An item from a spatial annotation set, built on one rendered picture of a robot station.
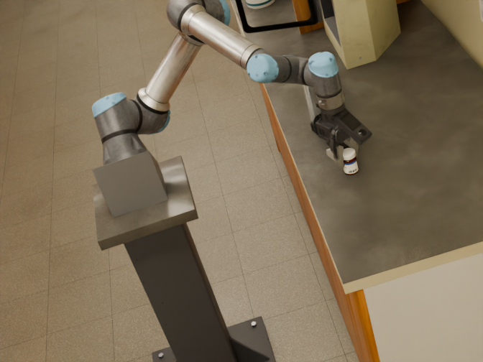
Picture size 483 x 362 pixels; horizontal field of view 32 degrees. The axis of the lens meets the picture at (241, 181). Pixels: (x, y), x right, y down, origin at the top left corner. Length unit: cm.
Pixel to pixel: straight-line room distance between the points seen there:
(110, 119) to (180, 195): 33
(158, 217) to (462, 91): 107
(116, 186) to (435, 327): 105
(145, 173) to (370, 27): 98
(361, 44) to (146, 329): 153
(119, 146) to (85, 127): 258
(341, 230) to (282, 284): 129
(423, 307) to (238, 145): 236
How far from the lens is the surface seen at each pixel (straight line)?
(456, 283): 234
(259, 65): 225
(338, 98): 235
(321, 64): 229
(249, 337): 344
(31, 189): 485
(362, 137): 236
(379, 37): 309
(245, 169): 433
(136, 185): 264
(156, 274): 282
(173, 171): 280
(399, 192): 246
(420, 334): 243
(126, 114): 267
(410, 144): 264
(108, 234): 264
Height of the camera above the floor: 249
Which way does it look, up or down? 36 degrees down
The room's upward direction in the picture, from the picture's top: 18 degrees counter-clockwise
